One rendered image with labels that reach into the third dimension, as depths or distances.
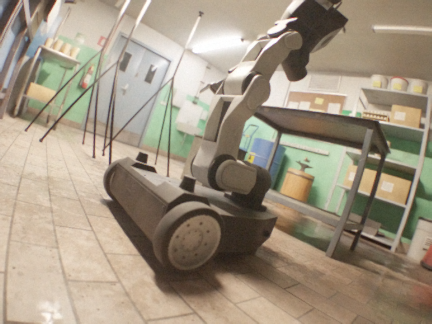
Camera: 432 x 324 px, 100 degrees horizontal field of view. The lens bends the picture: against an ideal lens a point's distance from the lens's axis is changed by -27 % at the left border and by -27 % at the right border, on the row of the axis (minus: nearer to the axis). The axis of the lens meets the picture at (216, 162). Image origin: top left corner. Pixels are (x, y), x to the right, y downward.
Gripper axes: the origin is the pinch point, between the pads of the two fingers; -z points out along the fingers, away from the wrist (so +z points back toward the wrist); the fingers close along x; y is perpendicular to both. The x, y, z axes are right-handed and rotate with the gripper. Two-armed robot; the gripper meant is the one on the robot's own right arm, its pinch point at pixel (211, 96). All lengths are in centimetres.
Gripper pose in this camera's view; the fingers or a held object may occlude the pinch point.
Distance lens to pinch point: 120.5
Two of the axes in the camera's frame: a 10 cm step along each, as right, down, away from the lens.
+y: 1.8, -2.1, -9.6
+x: -6.4, -7.7, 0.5
